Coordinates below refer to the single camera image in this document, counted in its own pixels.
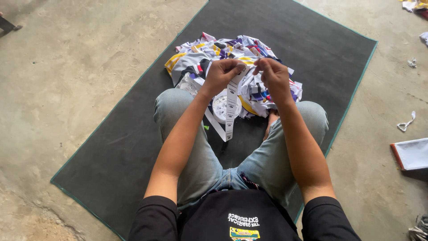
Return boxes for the white twisted fabric scrap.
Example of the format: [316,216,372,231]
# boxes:
[397,111,416,132]

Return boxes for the person's bare foot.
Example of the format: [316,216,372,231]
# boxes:
[263,109,280,142]

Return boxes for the dark grey green-edged floor mat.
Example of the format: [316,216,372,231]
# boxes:
[50,0,379,241]

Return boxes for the clear plastic bag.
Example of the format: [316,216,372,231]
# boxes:
[176,72,205,98]

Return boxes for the person's right hand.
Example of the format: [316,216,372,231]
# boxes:
[253,58,294,102]

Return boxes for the white printed label tape strip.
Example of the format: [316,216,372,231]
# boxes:
[204,64,251,142]

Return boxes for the grey striped cloth bundle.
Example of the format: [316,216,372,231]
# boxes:
[408,214,428,241]

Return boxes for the pile of colourful fabric pieces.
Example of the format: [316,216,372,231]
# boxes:
[165,32,303,119]

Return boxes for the person's blue jeans legs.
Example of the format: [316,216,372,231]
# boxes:
[153,88,329,211]

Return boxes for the white label tape roll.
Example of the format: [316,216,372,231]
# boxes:
[212,93,242,125]

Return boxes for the person's left hand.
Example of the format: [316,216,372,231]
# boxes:
[204,58,246,94]

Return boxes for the person's black printed shirt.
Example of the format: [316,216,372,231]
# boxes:
[128,189,362,241]

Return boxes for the colourful fabric heap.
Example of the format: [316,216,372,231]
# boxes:
[398,0,428,20]

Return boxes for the white board with orange edge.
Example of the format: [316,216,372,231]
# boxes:
[390,137,428,171]

